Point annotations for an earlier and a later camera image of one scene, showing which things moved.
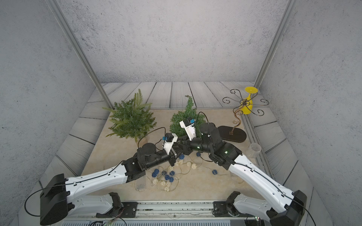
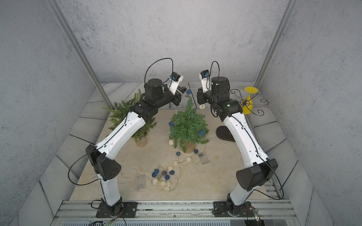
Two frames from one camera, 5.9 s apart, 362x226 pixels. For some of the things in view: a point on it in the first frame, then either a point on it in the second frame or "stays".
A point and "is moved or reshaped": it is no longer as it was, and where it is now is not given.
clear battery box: (140, 184) stays
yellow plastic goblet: (246, 105) stays
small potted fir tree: (189, 111) is moved or reshaped
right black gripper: (190, 143) to (202, 100)
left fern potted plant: (132, 118) stays
